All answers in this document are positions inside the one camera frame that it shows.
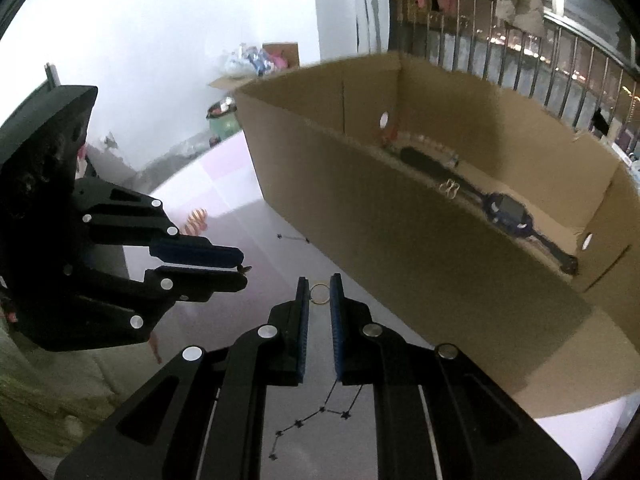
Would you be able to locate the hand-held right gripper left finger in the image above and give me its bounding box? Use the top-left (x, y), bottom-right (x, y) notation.
top-left (54, 276), bottom-right (310, 480)

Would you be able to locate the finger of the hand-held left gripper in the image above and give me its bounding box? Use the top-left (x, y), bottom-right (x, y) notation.
top-left (64, 260), bottom-right (249, 343)
top-left (74, 178), bottom-right (245, 269)

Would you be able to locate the pile of colourful packets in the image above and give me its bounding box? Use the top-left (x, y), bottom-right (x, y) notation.
top-left (222, 45), bottom-right (288, 78)

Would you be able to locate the black smart watch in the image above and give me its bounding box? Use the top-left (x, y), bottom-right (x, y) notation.
top-left (400, 146), bottom-right (580, 276)

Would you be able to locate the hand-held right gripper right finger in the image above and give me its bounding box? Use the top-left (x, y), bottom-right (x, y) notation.
top-left (329, 272), bottom-right (583, 480)

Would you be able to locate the small printed cardboard box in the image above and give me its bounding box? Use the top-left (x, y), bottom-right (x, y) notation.
top-left (207, 42), bottom-right (301, 91)

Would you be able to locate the green floral fuzzy clothing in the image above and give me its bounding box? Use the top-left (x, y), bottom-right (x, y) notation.
top-left (0, 330), bottom-right (166, 466)

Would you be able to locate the green waste bin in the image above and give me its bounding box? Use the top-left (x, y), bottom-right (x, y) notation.
top-left (207, 97), bottom-right (243, 141)

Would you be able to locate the large cardboard box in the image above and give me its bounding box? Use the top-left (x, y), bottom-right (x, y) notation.
top-left (234, 51), bottom-right (633, 418)

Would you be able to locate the metal balcony railing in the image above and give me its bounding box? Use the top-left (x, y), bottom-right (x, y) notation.
top-left (387, 0), bottom-right (640, 131)

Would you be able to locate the multicolour bead bracelet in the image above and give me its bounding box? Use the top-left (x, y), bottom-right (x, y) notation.
top-left (380, 127), bottom-right (461, 168)

